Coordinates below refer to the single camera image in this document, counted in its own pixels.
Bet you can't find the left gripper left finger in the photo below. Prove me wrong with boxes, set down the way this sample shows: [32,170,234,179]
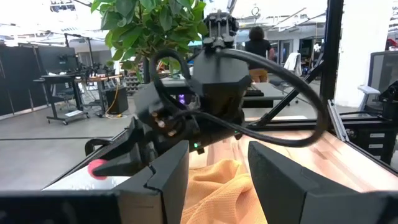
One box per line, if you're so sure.
[119,139,190,224]

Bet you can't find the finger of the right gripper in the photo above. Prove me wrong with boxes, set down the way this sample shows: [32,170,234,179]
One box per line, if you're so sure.
[111,119,147,161]
[93,153,154,178]

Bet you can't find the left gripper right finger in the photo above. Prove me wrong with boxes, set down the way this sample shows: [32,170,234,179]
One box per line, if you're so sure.
[248,141,354,224]

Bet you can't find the small pink toy produce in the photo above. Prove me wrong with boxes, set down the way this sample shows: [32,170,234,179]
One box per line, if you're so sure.
[88,159,109,181]

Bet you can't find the black box on floor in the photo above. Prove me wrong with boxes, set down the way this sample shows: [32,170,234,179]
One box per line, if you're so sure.
[105,86,129,116]

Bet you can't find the orange cloth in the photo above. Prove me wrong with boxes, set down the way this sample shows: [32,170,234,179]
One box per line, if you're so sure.
[180,159,269,224]

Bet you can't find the white perforated plastic basket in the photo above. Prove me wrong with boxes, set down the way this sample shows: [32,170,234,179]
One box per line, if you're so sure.
[42,167,125,192]

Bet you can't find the black wheeled desk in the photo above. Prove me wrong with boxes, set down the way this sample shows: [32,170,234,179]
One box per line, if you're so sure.
[33,73,124,126]

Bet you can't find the black controller box with labels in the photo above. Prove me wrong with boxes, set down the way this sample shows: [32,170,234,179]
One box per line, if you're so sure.
[344,118,398,166]

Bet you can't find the person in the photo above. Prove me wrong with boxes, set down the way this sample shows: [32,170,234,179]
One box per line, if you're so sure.
[244,26,276,83]

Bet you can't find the green leafy plant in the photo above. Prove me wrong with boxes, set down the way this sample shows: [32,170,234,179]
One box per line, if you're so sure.
[90,0,210,84]

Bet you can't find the chair with white jacket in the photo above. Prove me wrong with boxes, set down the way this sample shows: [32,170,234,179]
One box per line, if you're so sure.
[284,52,303,78]

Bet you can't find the black partition panels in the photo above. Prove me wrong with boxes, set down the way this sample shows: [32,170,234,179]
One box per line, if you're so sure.
[0,44,80,118]

